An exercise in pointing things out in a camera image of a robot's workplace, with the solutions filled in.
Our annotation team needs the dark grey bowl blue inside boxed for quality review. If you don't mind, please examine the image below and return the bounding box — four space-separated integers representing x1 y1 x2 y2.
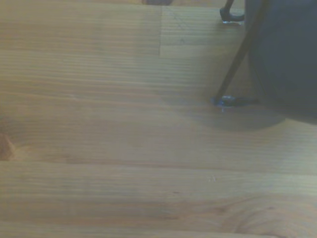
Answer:
247 0 317 124

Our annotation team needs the black wire dish rack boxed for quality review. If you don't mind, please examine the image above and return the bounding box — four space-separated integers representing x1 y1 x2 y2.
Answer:
210 0 269 112

